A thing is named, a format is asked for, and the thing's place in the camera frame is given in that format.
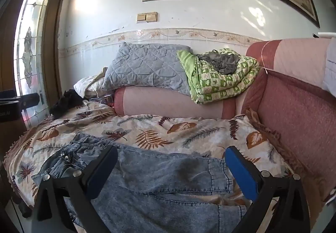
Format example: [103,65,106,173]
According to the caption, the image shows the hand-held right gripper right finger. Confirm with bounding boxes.
[224,146,311,233]

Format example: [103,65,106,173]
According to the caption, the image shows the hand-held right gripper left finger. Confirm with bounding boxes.
[31,145,118,233]

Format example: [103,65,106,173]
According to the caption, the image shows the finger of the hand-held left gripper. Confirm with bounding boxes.
[16,93,40,109]

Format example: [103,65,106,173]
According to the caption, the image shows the light blue denim pants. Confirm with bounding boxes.
[31,132,265,233]

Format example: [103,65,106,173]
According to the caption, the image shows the black cloth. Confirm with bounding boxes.
[49,89,84,120]

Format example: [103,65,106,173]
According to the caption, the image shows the white crumpled cloth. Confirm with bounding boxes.
[73,66,116,99]

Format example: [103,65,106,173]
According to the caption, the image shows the stained glass door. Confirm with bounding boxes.
[0,0,76,128]

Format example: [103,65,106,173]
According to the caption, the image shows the leaf print quilt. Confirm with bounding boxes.
[4,100,297,224]

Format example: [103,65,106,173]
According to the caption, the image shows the pink sofa backrest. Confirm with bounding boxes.
[241,37,336,208]

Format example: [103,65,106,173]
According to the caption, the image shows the green patterned folded blanket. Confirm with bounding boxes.
[176,49,261,105]

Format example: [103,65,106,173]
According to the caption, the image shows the pink sofa bolster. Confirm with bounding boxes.
[113,86,237,120]

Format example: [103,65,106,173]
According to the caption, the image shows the grey crumpled garment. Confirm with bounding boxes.
[197,50,240,75]

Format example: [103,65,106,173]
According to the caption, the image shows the grey quilted blanket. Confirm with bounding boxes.
[101,42,193,96]

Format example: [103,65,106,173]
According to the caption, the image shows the white quilted cloth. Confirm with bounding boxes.
[322,37,336,92]

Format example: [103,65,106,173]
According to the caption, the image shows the thin white cord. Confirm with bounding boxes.
[259,40,271,75]

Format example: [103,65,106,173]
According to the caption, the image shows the beige light switch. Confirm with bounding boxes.
[136,12,158,23]

